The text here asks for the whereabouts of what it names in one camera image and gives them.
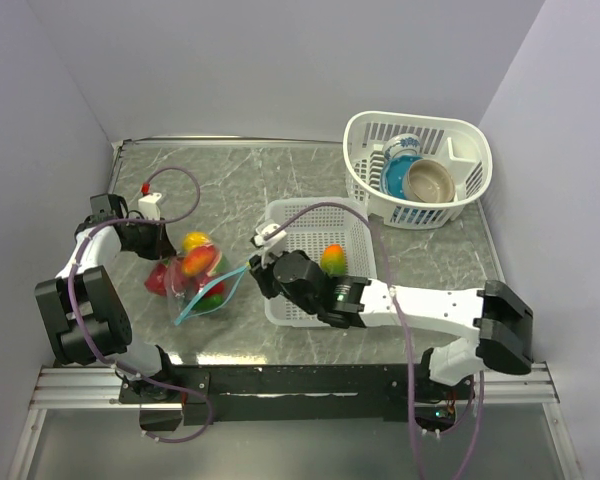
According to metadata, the orange green fake mango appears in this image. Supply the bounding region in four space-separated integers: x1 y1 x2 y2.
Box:
320 244 347 276

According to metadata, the clear zip top bag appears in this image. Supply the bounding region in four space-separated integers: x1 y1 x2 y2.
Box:
144 231 247 326

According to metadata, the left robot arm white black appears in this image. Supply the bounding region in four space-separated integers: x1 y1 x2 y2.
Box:
35 194 179 402

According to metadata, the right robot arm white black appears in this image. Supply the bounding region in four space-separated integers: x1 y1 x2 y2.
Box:
249 250 533 399

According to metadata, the yellow fake fruit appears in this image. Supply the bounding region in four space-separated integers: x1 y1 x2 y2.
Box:
182 231 212 252

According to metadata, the orange red fake fruit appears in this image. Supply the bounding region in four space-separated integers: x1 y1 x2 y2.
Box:
181 245 216 277

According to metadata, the red fake pepper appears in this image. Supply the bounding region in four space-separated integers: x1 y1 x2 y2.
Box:
198 279 225 297

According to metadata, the green fake pepper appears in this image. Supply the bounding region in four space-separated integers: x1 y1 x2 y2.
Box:
193 294 224 312

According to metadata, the white perforated flat basket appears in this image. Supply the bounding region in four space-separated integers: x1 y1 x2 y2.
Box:
257 196 381 328

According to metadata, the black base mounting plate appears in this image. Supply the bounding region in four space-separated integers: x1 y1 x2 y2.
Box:
117 363 476 432

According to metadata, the blue plate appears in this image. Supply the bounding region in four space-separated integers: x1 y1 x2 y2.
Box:
379 155 421 200

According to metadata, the white dish rack basket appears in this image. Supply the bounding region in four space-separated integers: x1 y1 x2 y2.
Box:
342 111 493 230

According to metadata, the beige bowl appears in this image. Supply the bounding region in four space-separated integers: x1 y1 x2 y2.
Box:
403 159 456 204

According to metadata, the blue white patterned cup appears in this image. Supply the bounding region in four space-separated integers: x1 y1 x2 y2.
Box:
383 133 421 160

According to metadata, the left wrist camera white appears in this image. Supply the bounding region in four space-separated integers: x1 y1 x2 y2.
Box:
137 182 165 220

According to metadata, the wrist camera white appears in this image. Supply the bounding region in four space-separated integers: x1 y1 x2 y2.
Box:
252 220 287 267
137 182 165 220

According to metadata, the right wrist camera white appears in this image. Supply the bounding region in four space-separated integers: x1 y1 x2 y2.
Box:
252 220 287 267

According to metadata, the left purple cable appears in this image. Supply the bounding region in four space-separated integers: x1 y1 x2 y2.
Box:
65 165 214 445

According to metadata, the aluminium rail frame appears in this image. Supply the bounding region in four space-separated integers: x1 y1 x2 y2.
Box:
8 363 583 479

